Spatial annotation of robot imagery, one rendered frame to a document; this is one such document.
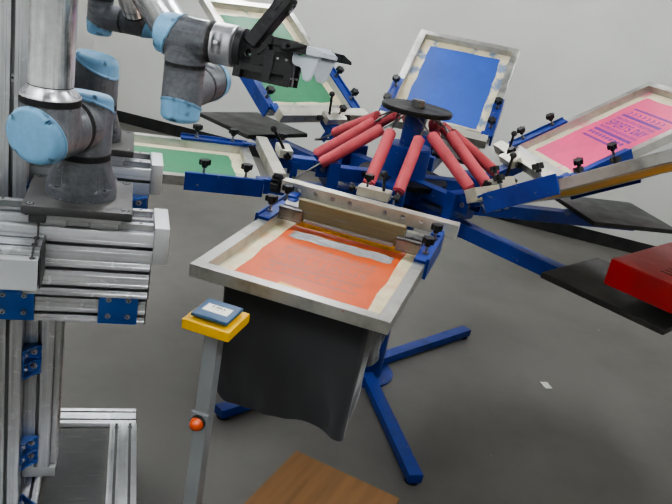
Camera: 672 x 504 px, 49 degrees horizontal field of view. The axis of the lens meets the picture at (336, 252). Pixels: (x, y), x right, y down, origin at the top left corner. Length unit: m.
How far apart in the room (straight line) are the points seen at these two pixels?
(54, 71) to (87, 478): 1.43
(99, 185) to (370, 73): 5.17
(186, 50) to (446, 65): 3.08
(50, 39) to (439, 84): 2.99
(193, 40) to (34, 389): 1.17
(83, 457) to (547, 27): 5.03
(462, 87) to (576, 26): 2.38
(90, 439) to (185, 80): 1.59
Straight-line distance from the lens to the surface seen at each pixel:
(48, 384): 2.19
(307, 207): 2.56
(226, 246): 2.25
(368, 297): 2.15
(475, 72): 4.35
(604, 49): 6.49
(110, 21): 2.41
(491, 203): 2.69
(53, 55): 1.52
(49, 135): 1.51
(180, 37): 1.40
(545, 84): 6.50
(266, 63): 1.35
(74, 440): 2.71
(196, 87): 1.42
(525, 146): 3.82
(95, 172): 1.68
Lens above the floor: 1.83
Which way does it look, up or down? 21 degrees down
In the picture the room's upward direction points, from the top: 11 degrees clockwise
